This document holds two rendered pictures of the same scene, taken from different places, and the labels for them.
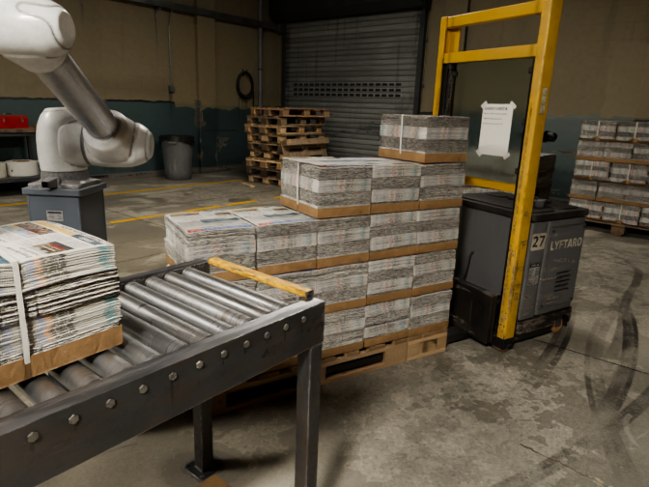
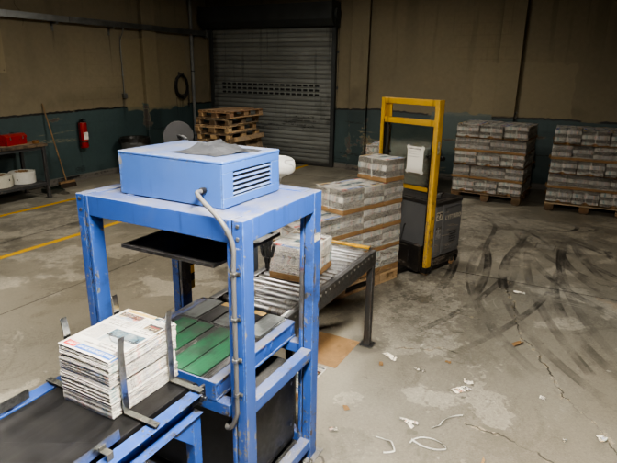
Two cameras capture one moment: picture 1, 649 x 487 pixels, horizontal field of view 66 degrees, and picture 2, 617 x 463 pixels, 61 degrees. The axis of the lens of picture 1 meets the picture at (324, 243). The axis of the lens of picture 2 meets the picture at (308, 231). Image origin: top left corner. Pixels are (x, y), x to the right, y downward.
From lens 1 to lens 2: 2.82 m
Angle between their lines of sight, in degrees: 11
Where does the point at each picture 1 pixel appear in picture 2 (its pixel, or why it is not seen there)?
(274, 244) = (326, 230)
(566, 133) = (447, 126)
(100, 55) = (69, 73)
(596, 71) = (465, 80)
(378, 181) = (366, 194)
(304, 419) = (369, 293)
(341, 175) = (352, 194)
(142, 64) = (101, 76)
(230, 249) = not seen: hidden behind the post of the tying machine
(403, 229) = (376, 216)
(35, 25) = (289, 167)
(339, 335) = not seen: hidden behind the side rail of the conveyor
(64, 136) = not seen: hidden behind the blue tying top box
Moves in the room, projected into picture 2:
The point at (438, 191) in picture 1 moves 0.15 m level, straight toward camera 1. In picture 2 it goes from (392, 196) to (394, 199)
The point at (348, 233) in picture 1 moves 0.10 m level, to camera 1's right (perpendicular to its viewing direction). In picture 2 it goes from (353, 220) to (364, 220)
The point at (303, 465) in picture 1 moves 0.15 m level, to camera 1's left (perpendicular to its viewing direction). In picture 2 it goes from (368, 310) to (350, 312)
